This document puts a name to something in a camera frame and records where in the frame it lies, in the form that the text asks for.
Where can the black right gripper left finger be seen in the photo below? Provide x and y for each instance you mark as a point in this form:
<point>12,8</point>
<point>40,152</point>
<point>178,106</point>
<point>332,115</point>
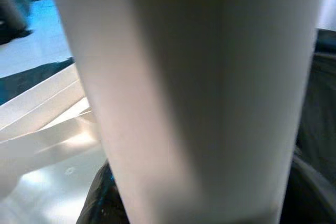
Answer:
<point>105,203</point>

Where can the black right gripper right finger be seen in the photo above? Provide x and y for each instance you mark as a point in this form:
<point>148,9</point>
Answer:
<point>315,200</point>

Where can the white plastic table top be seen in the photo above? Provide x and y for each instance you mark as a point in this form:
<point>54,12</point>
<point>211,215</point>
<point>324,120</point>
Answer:
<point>39,129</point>

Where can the white plastic table leg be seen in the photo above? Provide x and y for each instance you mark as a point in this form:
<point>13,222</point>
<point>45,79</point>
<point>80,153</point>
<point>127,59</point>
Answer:
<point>183,90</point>

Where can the black plastic cover sheet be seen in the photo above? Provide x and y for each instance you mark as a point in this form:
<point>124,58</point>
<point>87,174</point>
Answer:
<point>325,90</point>

